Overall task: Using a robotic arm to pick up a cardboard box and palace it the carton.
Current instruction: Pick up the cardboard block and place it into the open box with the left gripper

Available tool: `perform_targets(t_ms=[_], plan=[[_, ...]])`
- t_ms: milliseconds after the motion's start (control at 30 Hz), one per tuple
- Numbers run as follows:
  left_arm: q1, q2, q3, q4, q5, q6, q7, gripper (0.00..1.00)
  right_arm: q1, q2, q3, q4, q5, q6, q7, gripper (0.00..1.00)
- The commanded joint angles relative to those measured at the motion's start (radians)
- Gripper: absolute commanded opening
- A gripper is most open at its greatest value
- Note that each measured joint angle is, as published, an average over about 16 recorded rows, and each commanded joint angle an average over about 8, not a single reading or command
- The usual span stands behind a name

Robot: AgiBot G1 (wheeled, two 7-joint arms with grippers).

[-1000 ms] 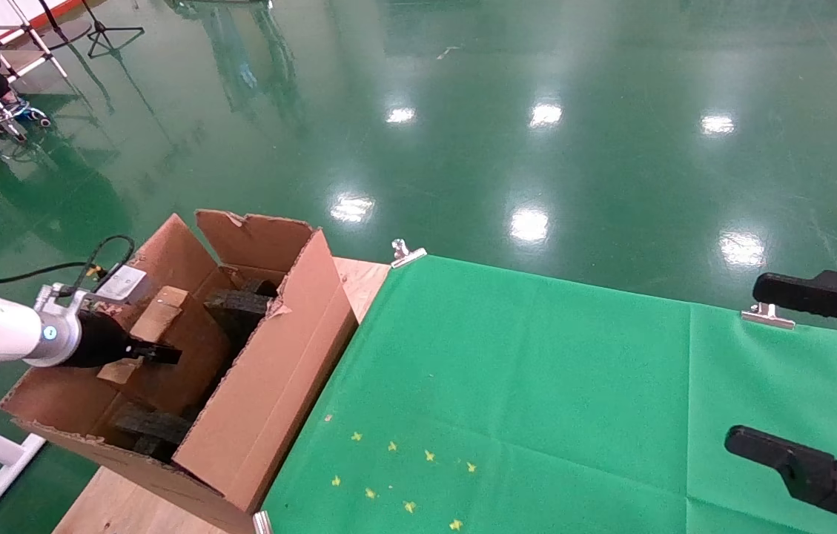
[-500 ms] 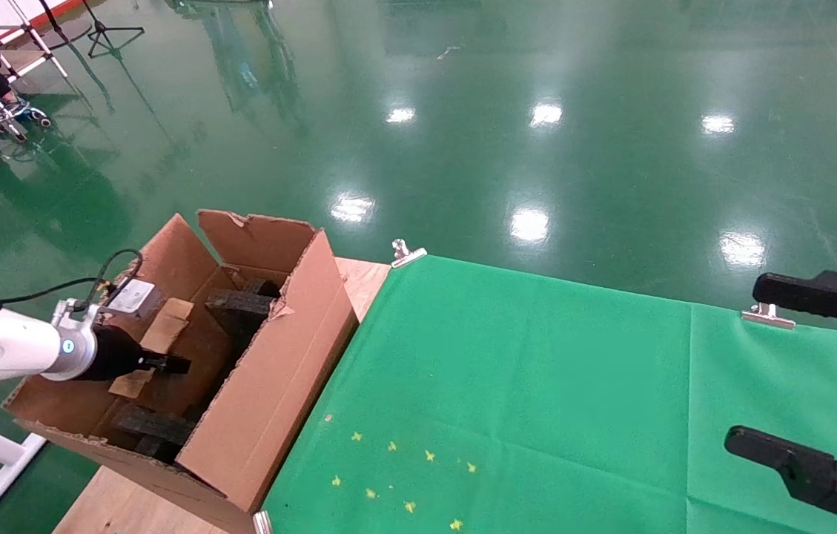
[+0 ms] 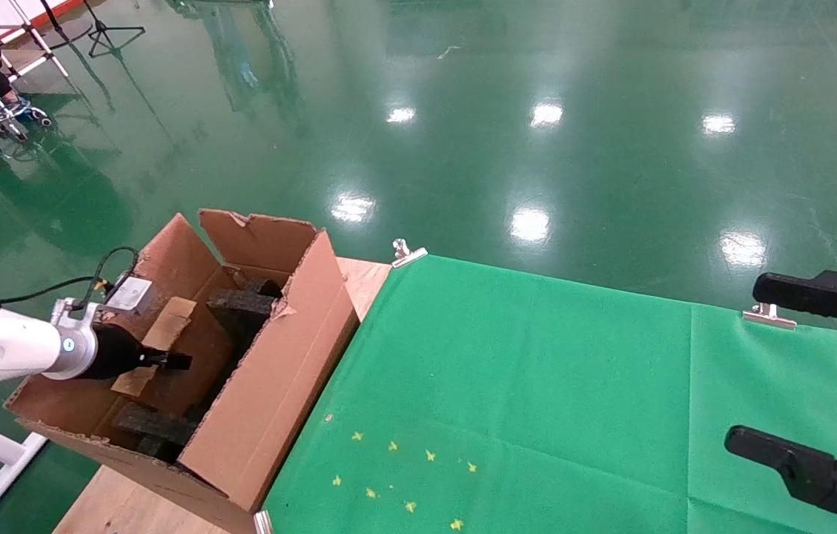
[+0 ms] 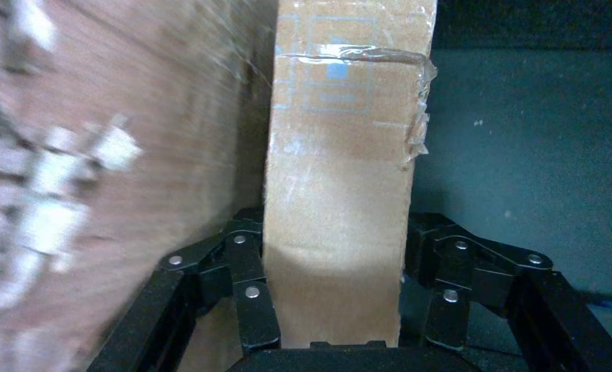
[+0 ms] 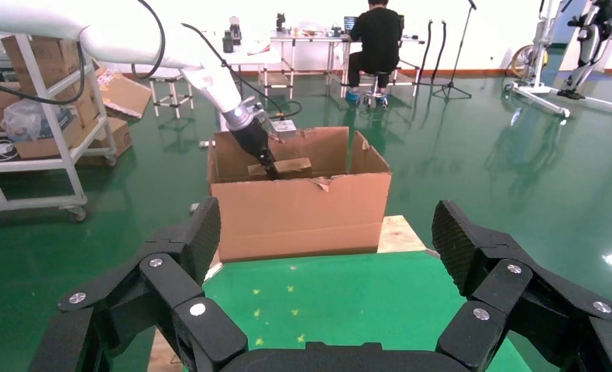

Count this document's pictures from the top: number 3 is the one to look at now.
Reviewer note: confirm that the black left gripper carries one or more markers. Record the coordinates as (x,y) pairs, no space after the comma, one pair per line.
(114,356)

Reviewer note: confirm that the small cardboard box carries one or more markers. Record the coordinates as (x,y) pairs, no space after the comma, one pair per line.
(170,322)

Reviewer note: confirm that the large open cardboard carton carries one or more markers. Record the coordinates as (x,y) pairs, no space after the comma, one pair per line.
(270,415)

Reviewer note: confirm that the green table cloth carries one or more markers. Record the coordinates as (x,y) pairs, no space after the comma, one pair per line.
(574,415)

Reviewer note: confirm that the wheeled metal stool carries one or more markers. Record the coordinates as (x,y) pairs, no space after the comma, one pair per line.
(7,111)

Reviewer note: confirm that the white desk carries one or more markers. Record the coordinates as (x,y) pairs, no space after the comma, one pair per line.
(49,52)

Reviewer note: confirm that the black tripod stand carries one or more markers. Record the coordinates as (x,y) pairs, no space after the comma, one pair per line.
(103,33)

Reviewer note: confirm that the black pole stand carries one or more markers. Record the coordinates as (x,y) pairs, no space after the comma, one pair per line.
(55,22)

